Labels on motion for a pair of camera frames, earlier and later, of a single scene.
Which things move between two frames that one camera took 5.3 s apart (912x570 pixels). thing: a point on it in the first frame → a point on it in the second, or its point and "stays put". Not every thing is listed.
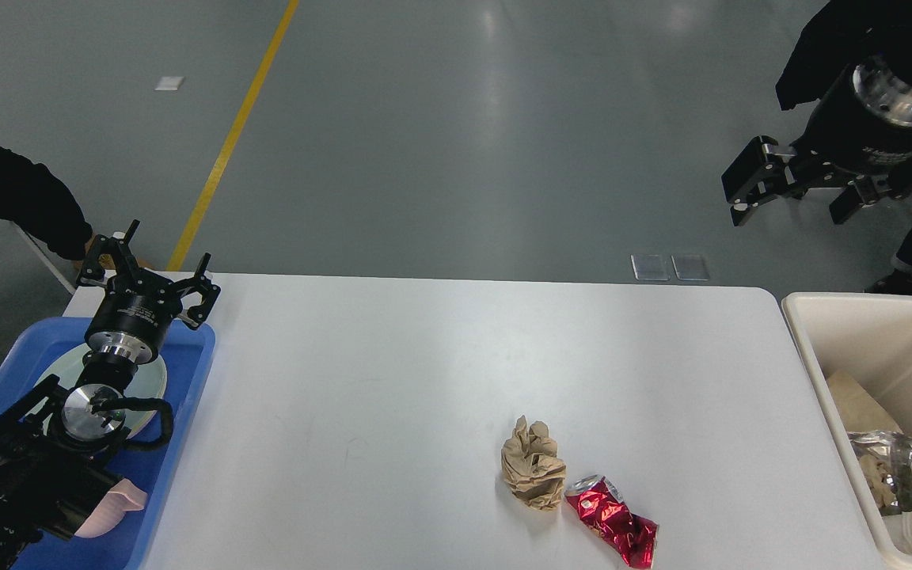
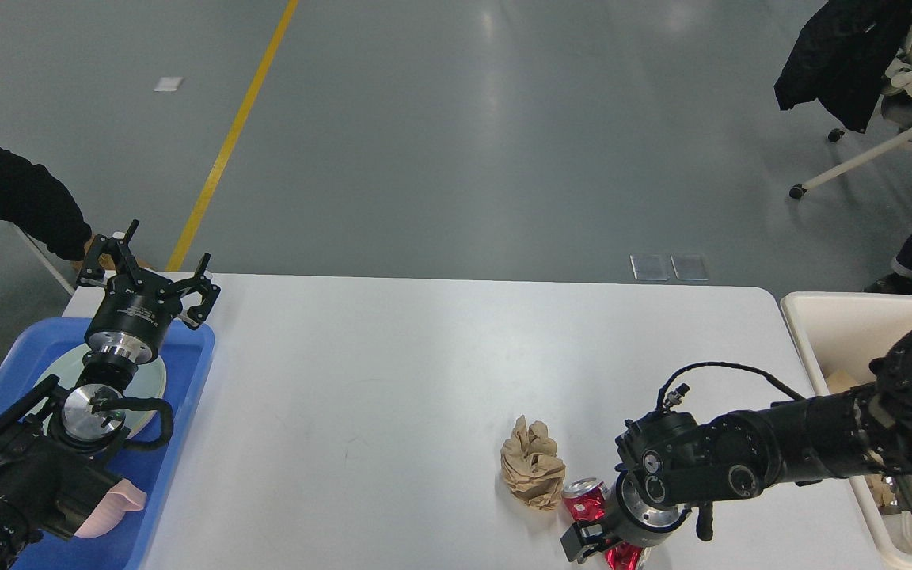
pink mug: (122, 497) stays put
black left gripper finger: (196, 315) stays put
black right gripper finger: (761, 172) → (581, 539)
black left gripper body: (132, 315) stays put
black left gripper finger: (117, 245) stays put
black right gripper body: (872, 123) → (629, 518)
